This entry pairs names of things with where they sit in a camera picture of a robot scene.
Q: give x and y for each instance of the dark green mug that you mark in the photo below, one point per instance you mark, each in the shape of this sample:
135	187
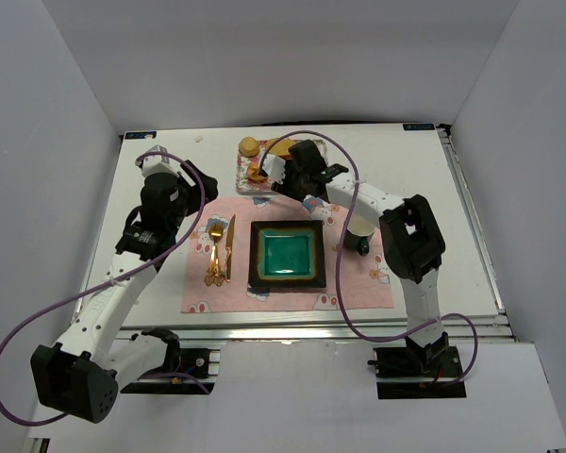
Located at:
358	235

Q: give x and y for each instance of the gold knife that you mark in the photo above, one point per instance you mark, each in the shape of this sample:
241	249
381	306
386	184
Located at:
229	248

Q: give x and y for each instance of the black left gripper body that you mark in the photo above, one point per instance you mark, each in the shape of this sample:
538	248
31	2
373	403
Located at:
194	180

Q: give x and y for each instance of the gold fork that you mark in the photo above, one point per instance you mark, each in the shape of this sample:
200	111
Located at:
213	275

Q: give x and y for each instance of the small round muffin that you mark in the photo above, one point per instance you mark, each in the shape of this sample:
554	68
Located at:
249	147

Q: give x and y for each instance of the square teal black plate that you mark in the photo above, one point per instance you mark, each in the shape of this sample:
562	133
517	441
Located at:
287	255

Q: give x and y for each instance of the brown bread slice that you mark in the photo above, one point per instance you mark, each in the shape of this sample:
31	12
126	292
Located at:
280	149

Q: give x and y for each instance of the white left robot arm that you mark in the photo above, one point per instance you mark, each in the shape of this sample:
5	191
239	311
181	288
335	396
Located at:
80	375

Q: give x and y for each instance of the round orange bun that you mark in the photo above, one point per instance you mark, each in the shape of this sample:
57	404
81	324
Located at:
254	167

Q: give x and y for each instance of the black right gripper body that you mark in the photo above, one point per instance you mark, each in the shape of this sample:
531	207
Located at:
292	180

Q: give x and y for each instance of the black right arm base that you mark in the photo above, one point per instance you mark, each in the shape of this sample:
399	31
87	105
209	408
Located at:
398	376

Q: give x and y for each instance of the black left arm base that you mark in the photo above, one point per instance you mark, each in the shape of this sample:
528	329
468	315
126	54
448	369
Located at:
181	370

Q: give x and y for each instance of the floral rectangular tray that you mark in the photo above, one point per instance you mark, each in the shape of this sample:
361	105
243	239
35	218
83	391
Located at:
245	186

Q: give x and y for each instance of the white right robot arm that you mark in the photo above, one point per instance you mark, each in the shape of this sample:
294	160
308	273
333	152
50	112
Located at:
411	238

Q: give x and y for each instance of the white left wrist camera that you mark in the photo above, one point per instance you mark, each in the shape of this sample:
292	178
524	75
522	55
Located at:
155	161

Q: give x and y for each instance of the pink cartoon placemat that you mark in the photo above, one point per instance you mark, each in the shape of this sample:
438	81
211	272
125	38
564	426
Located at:
365	281

